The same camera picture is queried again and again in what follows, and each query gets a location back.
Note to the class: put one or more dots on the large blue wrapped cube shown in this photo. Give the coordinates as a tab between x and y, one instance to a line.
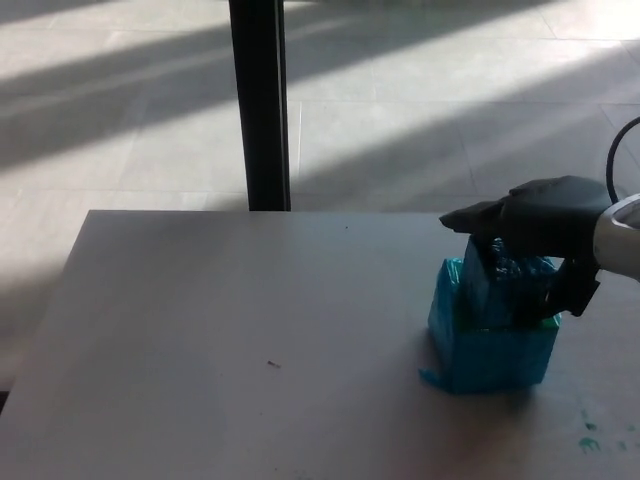
480	360

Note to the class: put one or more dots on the black vertical post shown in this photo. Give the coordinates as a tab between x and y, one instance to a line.
260	105

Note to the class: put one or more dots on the small blue cube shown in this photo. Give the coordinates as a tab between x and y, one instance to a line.
487	290

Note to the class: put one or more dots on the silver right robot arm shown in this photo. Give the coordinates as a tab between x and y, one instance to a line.
620	235

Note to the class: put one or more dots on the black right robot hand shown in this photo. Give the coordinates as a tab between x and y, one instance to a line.
545	215

